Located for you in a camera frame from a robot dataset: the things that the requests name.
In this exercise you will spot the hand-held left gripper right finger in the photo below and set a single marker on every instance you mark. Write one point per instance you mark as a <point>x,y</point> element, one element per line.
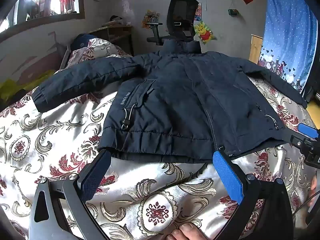
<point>227,177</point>

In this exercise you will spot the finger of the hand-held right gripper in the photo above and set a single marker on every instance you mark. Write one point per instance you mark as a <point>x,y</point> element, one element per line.
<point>308,130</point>
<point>296,138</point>

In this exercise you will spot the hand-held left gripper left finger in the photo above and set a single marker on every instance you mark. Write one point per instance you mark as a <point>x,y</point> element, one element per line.
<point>96,177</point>

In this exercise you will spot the dark navy padded jacket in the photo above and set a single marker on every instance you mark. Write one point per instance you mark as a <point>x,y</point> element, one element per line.
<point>175,92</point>

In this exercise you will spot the person's right hand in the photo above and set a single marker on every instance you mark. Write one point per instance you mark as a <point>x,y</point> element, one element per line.
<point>315,187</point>

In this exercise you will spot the person's left hand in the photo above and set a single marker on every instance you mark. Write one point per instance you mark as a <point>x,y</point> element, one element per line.
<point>187,233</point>

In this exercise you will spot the floral satin bedspread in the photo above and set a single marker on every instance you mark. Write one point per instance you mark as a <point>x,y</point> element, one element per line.
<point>62,135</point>

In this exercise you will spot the light wooden board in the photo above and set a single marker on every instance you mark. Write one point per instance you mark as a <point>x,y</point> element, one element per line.
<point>256,47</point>

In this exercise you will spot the blue starry printed curtain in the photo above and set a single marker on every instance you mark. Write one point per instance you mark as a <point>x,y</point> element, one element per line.
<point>285,17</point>

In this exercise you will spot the yellow cloth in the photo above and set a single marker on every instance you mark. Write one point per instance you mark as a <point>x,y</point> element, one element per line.
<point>10,85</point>

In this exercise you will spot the blue pillow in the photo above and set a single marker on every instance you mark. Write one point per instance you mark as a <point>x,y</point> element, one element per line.
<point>82,41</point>

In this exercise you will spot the small green box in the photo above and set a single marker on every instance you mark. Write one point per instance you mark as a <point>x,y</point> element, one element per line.
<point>233,12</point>

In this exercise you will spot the wooden desk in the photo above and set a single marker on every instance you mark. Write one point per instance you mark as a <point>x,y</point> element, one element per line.
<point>117,33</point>

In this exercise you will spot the stack of papers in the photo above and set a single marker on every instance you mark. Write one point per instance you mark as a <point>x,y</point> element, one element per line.
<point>112,23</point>

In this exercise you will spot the dark cap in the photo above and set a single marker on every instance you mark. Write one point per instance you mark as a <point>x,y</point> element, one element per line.
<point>115,18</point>

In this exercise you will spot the black mesh office chair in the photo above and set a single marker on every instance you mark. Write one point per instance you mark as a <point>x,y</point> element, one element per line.
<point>181,12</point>

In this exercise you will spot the white bed frame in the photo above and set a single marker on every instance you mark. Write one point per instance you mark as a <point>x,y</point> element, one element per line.
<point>65,55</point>

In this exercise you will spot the yellow bear wall poster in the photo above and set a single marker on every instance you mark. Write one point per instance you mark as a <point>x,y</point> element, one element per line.
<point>205,32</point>

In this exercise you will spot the cartoon wall poster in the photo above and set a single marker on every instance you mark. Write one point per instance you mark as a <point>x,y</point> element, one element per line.
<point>198,12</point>

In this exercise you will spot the colourful cartoon wall sticker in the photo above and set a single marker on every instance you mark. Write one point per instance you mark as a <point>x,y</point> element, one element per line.
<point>150,18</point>

